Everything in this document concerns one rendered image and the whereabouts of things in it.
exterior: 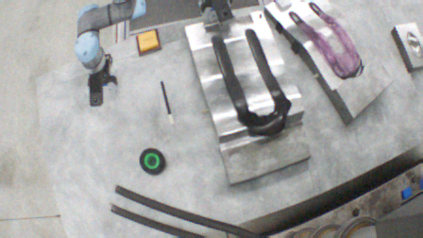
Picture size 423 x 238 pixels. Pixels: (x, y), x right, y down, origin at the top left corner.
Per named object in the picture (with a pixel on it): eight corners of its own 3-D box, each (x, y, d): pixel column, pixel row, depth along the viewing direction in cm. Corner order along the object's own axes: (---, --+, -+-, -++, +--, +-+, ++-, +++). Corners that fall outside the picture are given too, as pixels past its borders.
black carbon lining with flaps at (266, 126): (208, 39, 146) (208, 27, 137) (256, 29, 147) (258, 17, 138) (243, 147, 138) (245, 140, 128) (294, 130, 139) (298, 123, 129)
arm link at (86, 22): (110, 6, 125) (112, 34, 122) (79, 18, 124) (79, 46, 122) (107, -5, 117) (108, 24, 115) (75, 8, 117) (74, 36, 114)
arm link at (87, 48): (95, 25, 113) (96, 50, 111) (102, 40, 123) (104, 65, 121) (73, 34, 112) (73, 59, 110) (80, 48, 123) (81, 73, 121)
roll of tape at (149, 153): (137, 169, 143) (135, 167, 140) (145, 145, 145) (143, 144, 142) (160, 179, 142) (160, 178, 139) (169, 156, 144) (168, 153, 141)
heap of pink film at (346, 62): (293, 25, 149) (295, 16, 141) (325, 9, 151) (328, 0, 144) (337, 86, 143) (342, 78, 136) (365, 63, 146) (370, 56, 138)
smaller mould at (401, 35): (390, 32, 156) (395, 25, 149) (410, 28, 157) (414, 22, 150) (408, 74, 151) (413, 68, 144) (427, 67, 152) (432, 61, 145)
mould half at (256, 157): (185, 37, 154) (183, 21, 141) (260, 21, 156) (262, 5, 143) (229, 186, 142) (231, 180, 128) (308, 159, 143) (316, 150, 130)
